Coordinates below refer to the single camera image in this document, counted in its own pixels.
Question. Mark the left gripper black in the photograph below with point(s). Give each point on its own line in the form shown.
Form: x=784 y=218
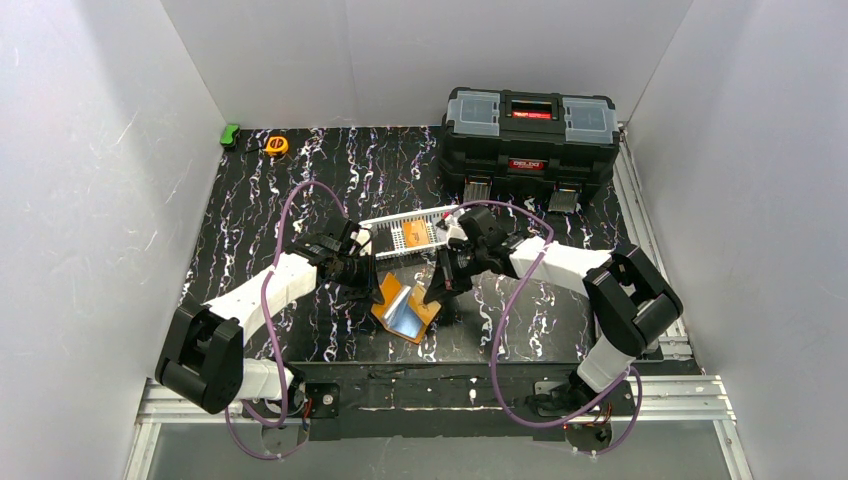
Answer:
x=361 y=276

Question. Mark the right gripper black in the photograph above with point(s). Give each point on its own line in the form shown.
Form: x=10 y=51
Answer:
x=444 y=277

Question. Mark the white plastic basket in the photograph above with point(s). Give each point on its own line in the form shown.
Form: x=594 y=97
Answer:
x=388 y=240

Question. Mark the orange leather card holder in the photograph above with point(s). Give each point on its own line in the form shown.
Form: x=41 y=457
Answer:
x=404 y=313

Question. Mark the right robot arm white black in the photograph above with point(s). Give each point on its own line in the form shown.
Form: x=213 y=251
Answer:
x=632 y=302

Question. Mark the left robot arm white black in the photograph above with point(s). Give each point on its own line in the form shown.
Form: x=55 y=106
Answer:
x=203 y=359

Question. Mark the black red toolbox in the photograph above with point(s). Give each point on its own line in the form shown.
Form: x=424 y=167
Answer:
x=558 y=149

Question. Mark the yellow tape measure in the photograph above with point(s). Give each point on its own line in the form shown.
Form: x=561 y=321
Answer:
x=276 y=145

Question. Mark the green small object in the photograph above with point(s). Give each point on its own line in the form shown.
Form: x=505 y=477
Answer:
x=229 y=136

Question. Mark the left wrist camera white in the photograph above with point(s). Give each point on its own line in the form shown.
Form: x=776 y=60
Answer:
x=363 y=243

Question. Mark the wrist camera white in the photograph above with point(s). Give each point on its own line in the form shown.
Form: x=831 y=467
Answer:
x=453 y=230
x=363 y=243

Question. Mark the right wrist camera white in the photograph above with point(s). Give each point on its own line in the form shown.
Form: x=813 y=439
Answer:
x=453 y=230

